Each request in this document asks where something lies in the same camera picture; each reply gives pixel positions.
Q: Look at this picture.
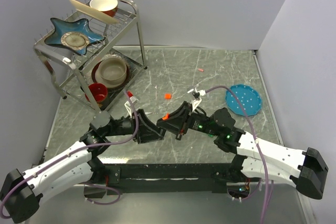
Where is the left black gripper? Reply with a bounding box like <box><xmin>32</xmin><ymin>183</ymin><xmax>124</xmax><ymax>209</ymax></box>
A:
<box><xmin>103</xmin><ymin>109</ymin><xmax>164</xmax><ymax>143</ymax></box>

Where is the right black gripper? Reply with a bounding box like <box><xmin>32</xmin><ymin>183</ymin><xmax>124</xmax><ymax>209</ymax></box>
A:
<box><xmin>156</xmin><ymin>101</ymin><xmax>219</xmax><ymax>136</ymax></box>

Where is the black orange-tipped highlighter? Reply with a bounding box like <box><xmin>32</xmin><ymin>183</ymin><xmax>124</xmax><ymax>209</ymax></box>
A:
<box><xmin>162</xmin><ymin>113</ymin><xmax>170</xmax><ymax>120</ymax></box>

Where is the orange highlighter cap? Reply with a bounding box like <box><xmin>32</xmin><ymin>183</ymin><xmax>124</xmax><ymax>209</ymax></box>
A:
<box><xmin>164</xmin><ymin>93</ymin><xmax>171</xmax><ymax>100</ymax></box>

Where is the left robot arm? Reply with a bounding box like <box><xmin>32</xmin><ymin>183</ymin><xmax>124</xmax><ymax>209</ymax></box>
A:
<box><xmin>1</xmin><ymin>109</ymin><xmax>166</xmax><ymax>223</ymax></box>

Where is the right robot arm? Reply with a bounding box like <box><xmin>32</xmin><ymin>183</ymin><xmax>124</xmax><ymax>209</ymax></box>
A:
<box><xmin>156</xmin><ymin>102</ymin><xmax>329</xmax><ymax>200</ymax></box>

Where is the red cup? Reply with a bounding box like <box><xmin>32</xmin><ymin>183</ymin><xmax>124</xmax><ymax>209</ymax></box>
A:
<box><xmin>88</xmin><ymin>83</ymin><xmax>108</xmax><ymax>103</ymax></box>

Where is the grey ceramic bowl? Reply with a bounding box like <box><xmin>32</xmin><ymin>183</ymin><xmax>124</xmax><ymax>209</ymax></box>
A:
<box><xmin>94</xmin><ymin>57</ymin><xmax>128</xmax><ymax>88</ymax></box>

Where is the blue polka-dot plate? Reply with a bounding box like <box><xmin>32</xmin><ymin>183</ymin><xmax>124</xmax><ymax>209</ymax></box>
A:
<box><xmin>225</xmin><ymin>84</ymin><xmax>263</xmax><ymax>116</ymax></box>

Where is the dark red plate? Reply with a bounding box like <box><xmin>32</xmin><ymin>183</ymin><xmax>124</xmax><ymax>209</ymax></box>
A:
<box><xmin>91</xmin><ymin>61</ymin><xmax>131</xmax><ymax>89</ymax></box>

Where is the steel dish rack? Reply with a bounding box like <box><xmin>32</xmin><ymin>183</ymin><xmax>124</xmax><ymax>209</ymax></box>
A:
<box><xmin>33</xmin><ymin>0</ymin><xmax>148</xmax><ymax>111</ymax></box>

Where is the small round patterned saucer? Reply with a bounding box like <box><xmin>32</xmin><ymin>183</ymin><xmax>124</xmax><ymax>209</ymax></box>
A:
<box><xmin>60</xmin><ymin>31</ymin><xmax>89</xmax><ymax>50</ymax></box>

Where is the blue star-shaped dish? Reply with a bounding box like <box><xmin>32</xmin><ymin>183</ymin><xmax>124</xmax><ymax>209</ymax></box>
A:
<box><xmin>44</xmin><ymin>18</ymin><xmax>105</xmax><ymax>55</ymax></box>

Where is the white and red bowl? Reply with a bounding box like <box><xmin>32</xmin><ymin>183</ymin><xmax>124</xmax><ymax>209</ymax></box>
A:
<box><xmin>89</xmin><ymin>0</ymin><xmax>118</xmax><ymax>17</ymax></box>

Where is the beige oval plate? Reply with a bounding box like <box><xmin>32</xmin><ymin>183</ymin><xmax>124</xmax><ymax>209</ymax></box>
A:
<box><xmin>69</xmin><ymin>0</ymin><xmax>119</xmax><ymax>25</ymax></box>

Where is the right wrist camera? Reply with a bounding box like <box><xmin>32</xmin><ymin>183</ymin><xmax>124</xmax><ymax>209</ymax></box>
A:
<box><xmin>187</xmin><ymin>88</ymin><xmax>206</xmax><ymax>111</ymax></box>

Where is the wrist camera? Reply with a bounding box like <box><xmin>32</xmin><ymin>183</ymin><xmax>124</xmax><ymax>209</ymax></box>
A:
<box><xmin>123</xmin><ymin>90</ymin><xmax>140</xmax><ymax>117</ymax></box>
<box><xmin>187</xmin><ymin>88</ymin><xmax>206</xmax><ymax>111</ymax></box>

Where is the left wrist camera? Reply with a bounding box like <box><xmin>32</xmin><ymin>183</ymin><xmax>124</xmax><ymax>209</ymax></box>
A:
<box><xmin>123</xmin><ymin>90</ymin><xmax>140</xmax><ymax>117</ymax></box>

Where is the black base frame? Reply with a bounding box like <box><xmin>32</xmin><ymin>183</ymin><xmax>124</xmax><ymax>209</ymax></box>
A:
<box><xmin>89</xmin><ymin>163</ymin><xmax>258</xmax><ymax>194</ymax></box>

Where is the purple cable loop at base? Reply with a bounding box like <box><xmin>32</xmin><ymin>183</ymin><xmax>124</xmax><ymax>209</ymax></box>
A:
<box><xmin>83</xmin><ymin>183</ymin><xmax>123</xmax><ymax>206</ymax></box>

